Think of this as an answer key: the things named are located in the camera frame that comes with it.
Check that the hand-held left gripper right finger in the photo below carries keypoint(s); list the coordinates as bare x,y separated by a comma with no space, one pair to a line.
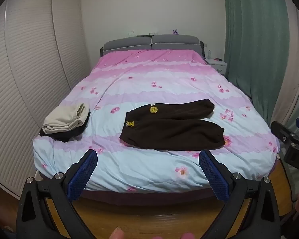
213,176

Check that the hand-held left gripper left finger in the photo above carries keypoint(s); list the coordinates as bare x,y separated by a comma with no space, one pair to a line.
82,176

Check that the dark brown pants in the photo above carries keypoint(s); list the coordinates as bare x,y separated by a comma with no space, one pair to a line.
169,129

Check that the folded beige pants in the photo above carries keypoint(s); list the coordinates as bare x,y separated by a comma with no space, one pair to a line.
64,118

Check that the person's left hand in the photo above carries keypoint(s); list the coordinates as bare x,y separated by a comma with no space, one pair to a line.
118,234

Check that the folded black cloth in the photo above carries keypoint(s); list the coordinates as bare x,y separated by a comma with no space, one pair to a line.
67,135

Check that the pale sheer curtain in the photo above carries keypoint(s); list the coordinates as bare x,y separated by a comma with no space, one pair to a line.
292,62

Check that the dark bed base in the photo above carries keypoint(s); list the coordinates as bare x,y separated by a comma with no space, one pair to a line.
149,199

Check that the white nightstand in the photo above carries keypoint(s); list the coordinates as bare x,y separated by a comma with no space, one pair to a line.
218,66

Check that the green curtain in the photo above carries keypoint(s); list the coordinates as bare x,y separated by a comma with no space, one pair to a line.
254,42

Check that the small red item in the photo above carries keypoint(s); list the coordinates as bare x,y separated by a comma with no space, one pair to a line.
217,59

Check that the clear plastic bottle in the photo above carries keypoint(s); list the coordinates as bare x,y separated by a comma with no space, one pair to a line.
209,54

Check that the white louvred wardrobe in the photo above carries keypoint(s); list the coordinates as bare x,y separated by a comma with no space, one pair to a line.
32,79

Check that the bed with pink floral duvet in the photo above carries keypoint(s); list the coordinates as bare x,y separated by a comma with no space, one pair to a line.
152,79

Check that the small purple toy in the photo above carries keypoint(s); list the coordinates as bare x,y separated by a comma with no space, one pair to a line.
175,31

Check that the grey bed headboard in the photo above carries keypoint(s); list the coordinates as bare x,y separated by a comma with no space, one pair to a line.
152,42

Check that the flat black device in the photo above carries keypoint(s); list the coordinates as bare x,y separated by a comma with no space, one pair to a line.
143,35

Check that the small white box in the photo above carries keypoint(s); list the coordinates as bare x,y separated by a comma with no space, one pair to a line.
152,33

